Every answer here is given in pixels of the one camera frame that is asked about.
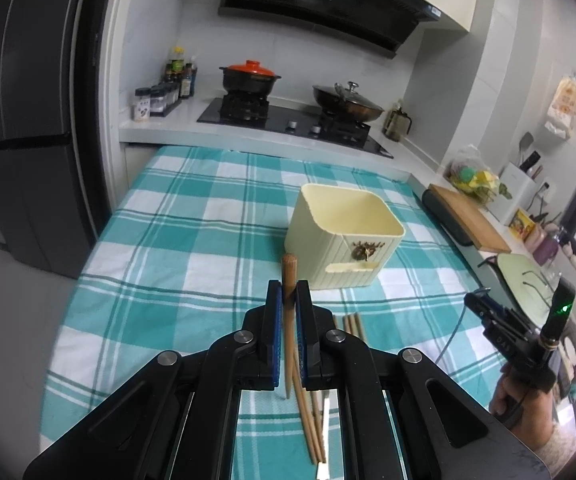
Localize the white knife block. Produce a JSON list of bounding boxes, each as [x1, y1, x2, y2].
[[497, 160, 545, 227]]

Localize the hanging printed food bag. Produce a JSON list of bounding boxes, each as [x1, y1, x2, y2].
[[545, 75, 576, 140]]

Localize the row of dark spice jars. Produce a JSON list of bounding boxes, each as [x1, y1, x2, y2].
[[150, 81, 183, 115]]

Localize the purple cup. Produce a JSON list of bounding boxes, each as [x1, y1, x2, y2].
[[533, 227, 562, 266]]

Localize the black tray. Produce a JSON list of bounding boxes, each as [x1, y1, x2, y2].
[[420, 189, 480, 247]]

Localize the dark glass jug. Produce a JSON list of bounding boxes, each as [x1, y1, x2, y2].
[[382, 101, 413, 143]]

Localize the dark sauce bottle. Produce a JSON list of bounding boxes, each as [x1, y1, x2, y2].
[[180, 62, 199, 100]]

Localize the yellow-capped sauce bottle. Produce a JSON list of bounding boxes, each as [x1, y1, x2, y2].
[[169, 46, 187, 85]]

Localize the plastic bag of fruit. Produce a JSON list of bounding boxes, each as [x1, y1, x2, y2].
[[444, 144, 513, 207]]

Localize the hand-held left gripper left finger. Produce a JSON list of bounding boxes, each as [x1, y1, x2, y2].
[[22, 280, 285, 480]]

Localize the person's right hand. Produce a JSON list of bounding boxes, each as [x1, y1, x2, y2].
[[490, 374, 525, 429]]

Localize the grey spatula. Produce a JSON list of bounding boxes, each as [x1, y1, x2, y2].
[[518, 131, 535, 167]]

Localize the wok with glass lid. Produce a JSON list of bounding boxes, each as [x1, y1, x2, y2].
[[312, 81, 385, 124]]

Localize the black pot with orange lid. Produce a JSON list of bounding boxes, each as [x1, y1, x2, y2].
[[219, 60, 283, 97]]

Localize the dark grey refrigerator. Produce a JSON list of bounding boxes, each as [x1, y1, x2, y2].
[[0, 0, 114, 281]]

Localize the person's right forearm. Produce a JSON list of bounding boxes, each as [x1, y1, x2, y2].
[[512, 390, 576, 463]]

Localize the black range hood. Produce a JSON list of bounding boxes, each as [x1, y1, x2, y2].
[[218, 0, 442, 59]]

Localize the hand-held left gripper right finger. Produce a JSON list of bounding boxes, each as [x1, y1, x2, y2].
[[294, 280, 553, 480]]

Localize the teal plaid tablecloth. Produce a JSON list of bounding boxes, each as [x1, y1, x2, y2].
[[40, 145, 524, 480]]

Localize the cream ribbed utensil holder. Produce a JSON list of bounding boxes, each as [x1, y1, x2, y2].
[[284, 183, 405, 292]]

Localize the wooden cutting board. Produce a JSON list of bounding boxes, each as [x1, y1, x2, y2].
[[427, 183, 513, 255]]

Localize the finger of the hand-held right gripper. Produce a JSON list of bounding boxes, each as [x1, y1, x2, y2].
[[464, 293, 500, 334], [477, 293, 525, 329]]

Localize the black gas stove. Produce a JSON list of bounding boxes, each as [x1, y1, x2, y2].
[[197, 94, 395, 160]]

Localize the yellow printed packet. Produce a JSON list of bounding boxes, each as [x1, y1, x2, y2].
[[508, 208, 537, 241]]

